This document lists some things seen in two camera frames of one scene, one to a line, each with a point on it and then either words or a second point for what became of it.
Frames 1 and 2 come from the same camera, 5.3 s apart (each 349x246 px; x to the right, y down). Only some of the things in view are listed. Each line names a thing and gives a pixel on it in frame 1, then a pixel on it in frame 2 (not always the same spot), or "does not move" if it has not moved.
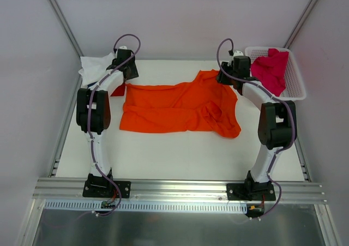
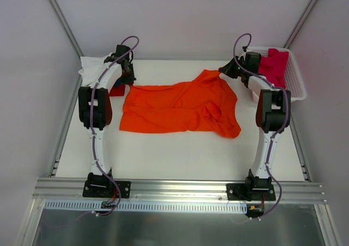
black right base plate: x=255 y=192 does not move
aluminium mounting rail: x=58 y=189 does not move
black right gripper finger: x=224 y=79 → x=233 y=71
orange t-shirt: x=203 y=105 does not move
